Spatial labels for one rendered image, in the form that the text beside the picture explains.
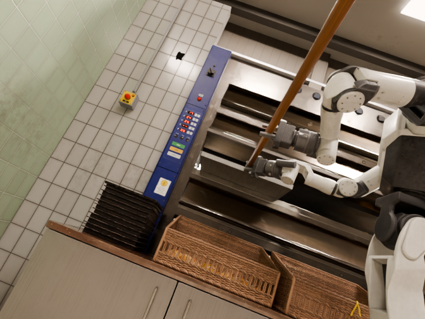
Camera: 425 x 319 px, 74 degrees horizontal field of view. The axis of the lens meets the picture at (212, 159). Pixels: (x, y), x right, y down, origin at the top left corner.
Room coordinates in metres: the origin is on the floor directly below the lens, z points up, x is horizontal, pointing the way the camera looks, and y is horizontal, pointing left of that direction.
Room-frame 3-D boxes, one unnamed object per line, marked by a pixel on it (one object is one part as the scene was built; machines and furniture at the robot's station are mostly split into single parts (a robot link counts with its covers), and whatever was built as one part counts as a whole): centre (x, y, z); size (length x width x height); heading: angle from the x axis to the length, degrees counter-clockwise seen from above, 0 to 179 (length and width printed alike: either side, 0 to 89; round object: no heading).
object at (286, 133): (0.97, -0.25, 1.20); 0.12 x 0.10 x 0.13; 78
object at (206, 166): (1.69, -0.21, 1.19); 0.55 x 0.36 x 0.03; 86
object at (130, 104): (1.82, 0.70, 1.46); 0.10 x 0.07 x 0.10; 86
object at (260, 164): (1.38, -0.27, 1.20); 0.12 x 0.10 x 0.13; 51
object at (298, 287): (1.50, -0.80, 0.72); 0.56 x 0.49 x 0.28; 88
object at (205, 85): (2.76, 0.19, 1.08); 1.93 x 0.16 x 2.15; 176
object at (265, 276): (1.54, -0.20, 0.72); 0.56 x 0.49 x 0.28; 88
